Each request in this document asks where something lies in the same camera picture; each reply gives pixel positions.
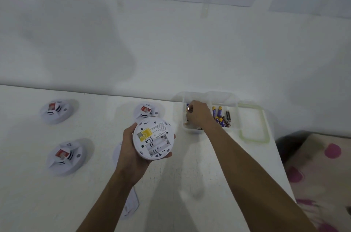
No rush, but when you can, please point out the clear lid with green rim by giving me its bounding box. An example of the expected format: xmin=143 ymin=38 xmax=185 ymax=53
xmin=238 ymin=102 xmax=271 ymax=143

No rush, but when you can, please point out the cream fabric with pink dots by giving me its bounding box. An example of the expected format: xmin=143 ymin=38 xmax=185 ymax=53
xmin=284 ymin=133 xmax=351 ymax=232

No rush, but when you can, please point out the person's right hand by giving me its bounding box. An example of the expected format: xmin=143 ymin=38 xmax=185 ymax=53
xmin=186 ymin=100 xmax=216 ymax=131

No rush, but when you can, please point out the pile of assorted batteries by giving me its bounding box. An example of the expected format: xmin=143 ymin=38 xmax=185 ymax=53
xmin=184 ymin=102 xmax=204 ymax=131

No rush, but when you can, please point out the person's right forearm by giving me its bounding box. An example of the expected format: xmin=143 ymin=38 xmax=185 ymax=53
xmin=203 ymin=122 xmax=318 ymax=232

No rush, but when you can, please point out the white battery cover plate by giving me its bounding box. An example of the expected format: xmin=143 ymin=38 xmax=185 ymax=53
xmin=120 ymin=187 xmax=140 ymax=220

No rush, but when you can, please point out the person's left hand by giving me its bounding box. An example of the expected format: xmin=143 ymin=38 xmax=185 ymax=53
xmin=115 ymin=122 xmax=176 ymax=187

